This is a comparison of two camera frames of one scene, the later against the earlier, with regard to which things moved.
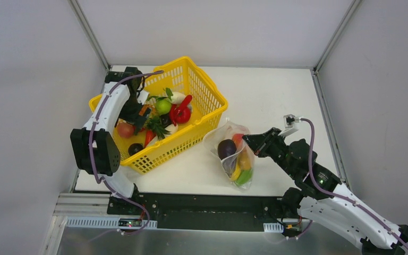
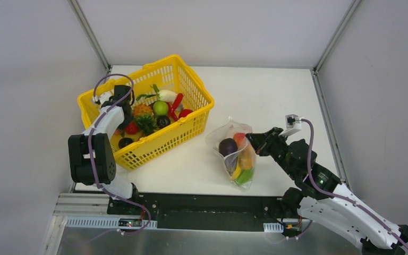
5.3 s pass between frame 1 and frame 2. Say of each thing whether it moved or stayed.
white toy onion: moved
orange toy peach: stayed
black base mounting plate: stayed
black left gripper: moved
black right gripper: stayed
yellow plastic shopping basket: moved
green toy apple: stayed
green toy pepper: stayed
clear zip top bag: stayed
